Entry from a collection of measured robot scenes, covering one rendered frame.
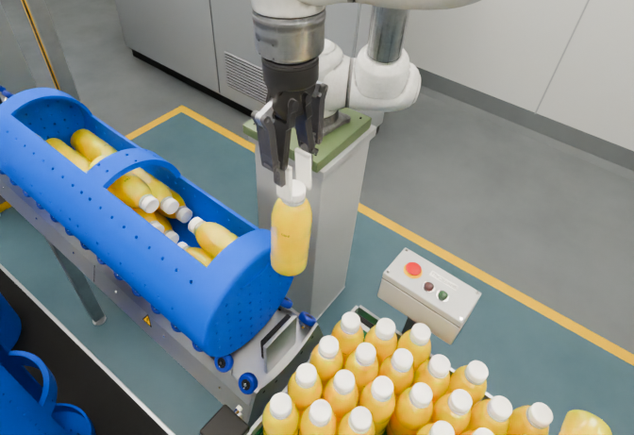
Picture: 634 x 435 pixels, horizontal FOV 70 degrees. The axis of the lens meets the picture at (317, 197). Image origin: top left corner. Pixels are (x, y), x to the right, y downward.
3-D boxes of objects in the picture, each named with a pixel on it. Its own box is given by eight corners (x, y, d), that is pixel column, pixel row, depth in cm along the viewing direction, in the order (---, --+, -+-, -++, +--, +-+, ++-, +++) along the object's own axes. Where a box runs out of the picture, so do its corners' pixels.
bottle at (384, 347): (357, 382, 106) (367, 343, 93) (358, 353, 111) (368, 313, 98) (387, 386, 106) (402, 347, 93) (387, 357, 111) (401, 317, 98)
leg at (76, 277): (101, 311, 214) (55, 223, 170) (108, 319, 212) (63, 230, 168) (90, 320, 211) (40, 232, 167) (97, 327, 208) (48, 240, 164)
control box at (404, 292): (397, 271, 117) (405, 245, 110) (469, 316, 109) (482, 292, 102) (376, 296, 111) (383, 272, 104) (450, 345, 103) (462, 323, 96)
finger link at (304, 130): (282, 89, 64) (290, 83, 65) (295, 146, 73) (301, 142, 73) (303, 97, 62) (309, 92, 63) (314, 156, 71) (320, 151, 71)
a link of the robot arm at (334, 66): (294, 91, 157) (294, 28, 142) (347, 95, 156) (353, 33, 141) (287, 117, 146) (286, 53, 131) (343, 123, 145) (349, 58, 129)
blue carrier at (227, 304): (95, 150, 152) (70, 72, 133) (295, 297, 116) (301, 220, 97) (8, 192, 135) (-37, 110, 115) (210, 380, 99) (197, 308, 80)
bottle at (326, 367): (318, 408, 102) (324, 372, 88) (301, 381, 106) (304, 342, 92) (343, 391, 105) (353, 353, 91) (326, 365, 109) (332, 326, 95)
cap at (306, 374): (292, 381, 87) (292, 377, 86) (301, 363, 89) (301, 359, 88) (310, 391, 86) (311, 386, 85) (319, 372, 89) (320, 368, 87)
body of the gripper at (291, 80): (291, 35, 63) (292, 95, 69) (245, 54, 58) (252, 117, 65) (333, 50, 60) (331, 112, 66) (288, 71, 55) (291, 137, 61)
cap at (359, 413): (359, 437, 81) (361, 434, 79) (344, 420, 83) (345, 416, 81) (375, 422, 83) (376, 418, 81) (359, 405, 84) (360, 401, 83)
